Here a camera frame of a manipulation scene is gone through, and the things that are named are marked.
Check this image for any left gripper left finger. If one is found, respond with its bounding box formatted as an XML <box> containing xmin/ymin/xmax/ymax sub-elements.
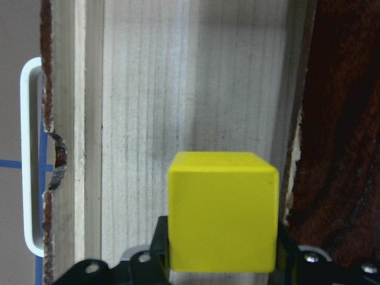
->
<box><xmin>149</xmin><ymin>216</ymin><xmax>170</xmax><ymax>284</ymax></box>

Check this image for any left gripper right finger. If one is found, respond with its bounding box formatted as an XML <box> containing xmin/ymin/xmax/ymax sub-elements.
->
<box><xmin>274</xmin><ymin>222</ymin><xmax>299</xmax><ymax>284</ymax></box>

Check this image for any yellow cube block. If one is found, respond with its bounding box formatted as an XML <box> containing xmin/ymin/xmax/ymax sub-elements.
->
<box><xmin>168</xmin><ymin>152</ymin><xmax>280</xmax><ymax>273</ymax></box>

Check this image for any light wooden drawer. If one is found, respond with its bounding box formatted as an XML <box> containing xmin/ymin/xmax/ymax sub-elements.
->
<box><xmin>20</xmin><ymin>0</ymin><xmax>315</xmax><ymax>285</ymax></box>

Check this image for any dark wooden drawer cabinet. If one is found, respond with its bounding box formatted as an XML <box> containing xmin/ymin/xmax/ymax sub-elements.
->
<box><xmin>287</xmin><ymin>1</ymin><xmax>379</xmax><ymax>267</ymax></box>

